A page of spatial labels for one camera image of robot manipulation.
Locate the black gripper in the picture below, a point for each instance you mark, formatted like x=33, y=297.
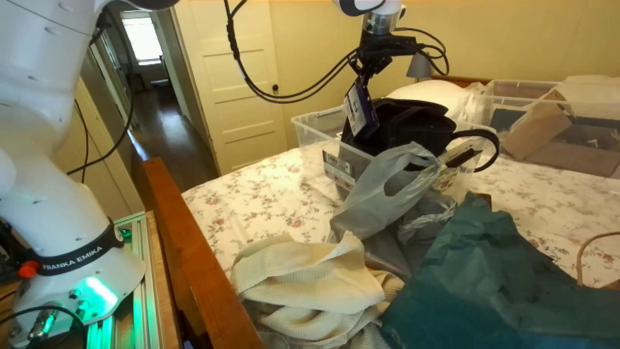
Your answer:
x=376, y=63

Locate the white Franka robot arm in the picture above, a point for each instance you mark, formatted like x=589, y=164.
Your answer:
x=45, y=195

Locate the clear plastic storage box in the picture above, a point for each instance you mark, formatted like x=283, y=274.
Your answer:
x=316, y=129

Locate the brown cardboard box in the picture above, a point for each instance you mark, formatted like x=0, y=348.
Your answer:
x=535, y=129

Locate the grey table lamp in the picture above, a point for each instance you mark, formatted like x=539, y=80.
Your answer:
x=420, y=69

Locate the black leather handbag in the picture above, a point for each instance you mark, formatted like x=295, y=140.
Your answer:
x=413, y=127

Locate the white pillow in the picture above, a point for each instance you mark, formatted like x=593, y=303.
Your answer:
x=446, y=98

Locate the wooden headboard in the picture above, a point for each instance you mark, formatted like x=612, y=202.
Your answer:
x=465, y=80

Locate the grey plastic bag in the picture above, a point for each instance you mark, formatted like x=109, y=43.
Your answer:
x=380, y=195

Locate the floral bed sheet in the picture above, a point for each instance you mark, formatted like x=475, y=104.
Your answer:
x=258, y=200

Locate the cream knit towel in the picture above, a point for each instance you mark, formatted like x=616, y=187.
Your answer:
x=310, y=278

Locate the pale cardboard sheet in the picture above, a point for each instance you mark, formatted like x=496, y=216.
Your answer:
x=591, y=94

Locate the bright hallway window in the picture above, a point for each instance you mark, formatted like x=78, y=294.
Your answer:
x=141, y=40

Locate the teal cloth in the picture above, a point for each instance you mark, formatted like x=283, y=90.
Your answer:
x=490, y=284

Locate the wooden bed footboard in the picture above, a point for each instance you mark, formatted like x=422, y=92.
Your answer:
x=186, y=259

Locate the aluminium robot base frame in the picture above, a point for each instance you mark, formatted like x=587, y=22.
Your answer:
x=145, y=292

